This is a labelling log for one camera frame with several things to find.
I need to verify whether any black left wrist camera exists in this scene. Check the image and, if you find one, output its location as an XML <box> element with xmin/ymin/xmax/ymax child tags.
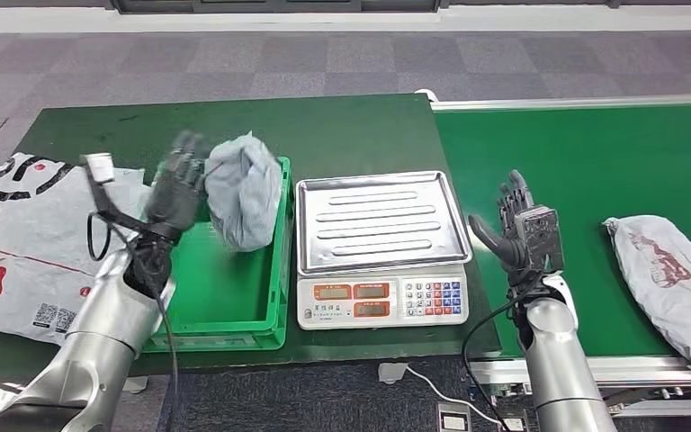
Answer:
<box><xmin>80</xmin><ymin>152</ymin><xmax>147</xmax><ymax>235</ymax></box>

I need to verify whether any white scale with steel pan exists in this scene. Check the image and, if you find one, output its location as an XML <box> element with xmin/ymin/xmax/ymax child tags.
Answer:
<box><xmin>295</xmin><ymin>170</ymin><xmax>473</xmax><ymax>331</ymax></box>

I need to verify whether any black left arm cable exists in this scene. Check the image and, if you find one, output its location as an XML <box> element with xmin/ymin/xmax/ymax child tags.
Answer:
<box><xmin>85</xmin><ymin>211</ymin><xmax>180</xmax><ymax>419</ymax></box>

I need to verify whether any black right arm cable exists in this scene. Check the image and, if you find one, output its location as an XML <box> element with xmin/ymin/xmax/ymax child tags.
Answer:
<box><xmin>462</xmin><ymin>274</ymin><xmax>546</xmax><ymax>432</ymax></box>

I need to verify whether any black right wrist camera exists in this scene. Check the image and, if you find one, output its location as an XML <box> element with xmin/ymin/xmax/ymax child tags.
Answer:
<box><xmin>513</xmin><ymin>205</ymin><xmax>564</xmax><ymax>273</ymax></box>

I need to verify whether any large grey parcel brown print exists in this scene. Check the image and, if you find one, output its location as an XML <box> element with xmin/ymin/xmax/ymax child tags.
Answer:
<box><xmin>603</xmin><ymin>214</ymin><xmax>691</xmax><ymax>374</ymax></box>

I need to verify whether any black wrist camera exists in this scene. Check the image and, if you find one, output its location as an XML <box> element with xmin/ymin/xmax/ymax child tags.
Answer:
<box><xmin>80</xmin><ymin>152</ymin><xmax>147</xmax><ymax>235</ymax></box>
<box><xmin>513</xmin><ymin>205</ymin><xmax>564</xmax><ymax>273</ymax></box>

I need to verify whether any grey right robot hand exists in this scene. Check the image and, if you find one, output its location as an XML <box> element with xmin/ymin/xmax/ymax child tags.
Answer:
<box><xmin>467</xmin><ymin>169</ymin><xmax>548</xmax><ymax>289</ymax></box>

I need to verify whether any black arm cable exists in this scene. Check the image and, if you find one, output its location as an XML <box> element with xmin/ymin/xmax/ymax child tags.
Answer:
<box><xmin>85</xmin><ymin>211</ymin><xmax>180</xmax><ymax>419</ymax></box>
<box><xmin>462</xmin><ymin>274</ymin><xmax>546</xmax><ymax>432</ymax></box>

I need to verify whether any white power cable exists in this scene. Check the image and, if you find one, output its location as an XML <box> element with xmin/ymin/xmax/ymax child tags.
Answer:
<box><xmin>405</xmin><ymin>364</ymin><xmax>505</xmax><ymax>428</ymax></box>

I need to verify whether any green plastic bin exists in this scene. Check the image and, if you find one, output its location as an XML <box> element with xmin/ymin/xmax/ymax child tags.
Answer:
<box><xmin>142</xmin><ymin>156</ymin><xmax>295</xmax><ymax>353</ymax></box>

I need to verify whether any small grey parcel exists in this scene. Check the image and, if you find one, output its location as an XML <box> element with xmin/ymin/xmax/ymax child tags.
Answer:
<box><xmin>203</xmin><ymin>131</ymin><xmax>284</xmax><ymax>253</ymax></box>

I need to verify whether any green conveyor belt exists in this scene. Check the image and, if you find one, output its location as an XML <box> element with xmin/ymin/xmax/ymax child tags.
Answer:
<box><xmin>428</xmin><ymin>93</ymin><xmax>691</xmax><ymax>419</ymax></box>

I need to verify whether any large flat printed mailer bag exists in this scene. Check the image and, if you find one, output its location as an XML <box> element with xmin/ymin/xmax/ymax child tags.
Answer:
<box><xmin>0</xmin><ymin>152</ymin><xmax>150</xmax><ymax>347</ymax></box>

